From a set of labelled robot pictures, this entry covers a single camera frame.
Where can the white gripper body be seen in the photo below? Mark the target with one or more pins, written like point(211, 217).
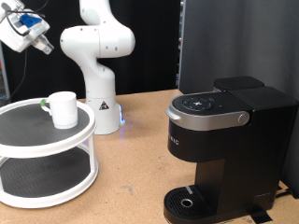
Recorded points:
point(12, 39)

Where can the metal rack frame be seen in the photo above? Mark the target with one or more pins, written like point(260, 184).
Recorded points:
point(3, 77)

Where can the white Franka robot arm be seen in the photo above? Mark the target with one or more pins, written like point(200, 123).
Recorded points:
point(99, 93)

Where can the black tape strip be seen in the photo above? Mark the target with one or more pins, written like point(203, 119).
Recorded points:
point(260, 215)

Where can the white two-tier turntable shelf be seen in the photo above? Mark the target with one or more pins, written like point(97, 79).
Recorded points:
point(43, 137)

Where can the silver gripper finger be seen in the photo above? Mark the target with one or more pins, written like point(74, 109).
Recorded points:
point(46, 47)
point(36, 45)

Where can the black Keurig coffee machine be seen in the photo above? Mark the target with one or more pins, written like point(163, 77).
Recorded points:
point(246, 149)

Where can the gray partition panel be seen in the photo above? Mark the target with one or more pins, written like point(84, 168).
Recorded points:
point(236, 37)

